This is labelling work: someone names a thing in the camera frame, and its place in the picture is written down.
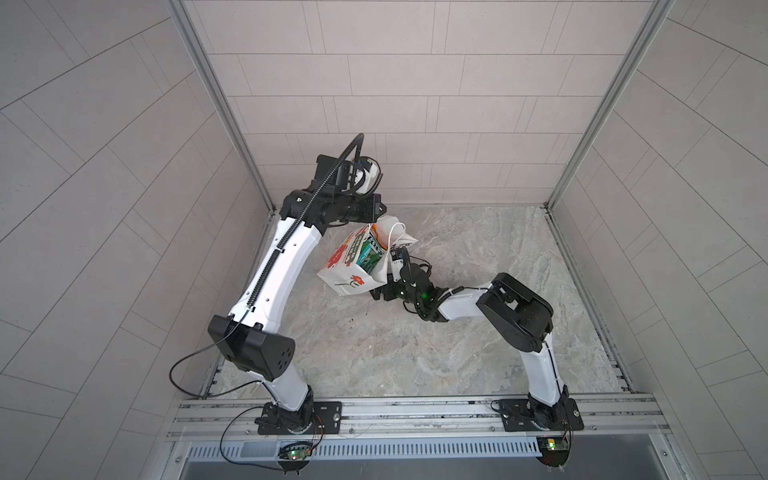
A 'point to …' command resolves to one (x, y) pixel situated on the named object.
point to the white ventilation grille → (448, 447)
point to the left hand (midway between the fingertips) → (393, 203)
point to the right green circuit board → (552, 451)
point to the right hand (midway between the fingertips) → (373, 281)
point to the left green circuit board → (295, 452)
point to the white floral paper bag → (341, 273)
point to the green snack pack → (372, 250)
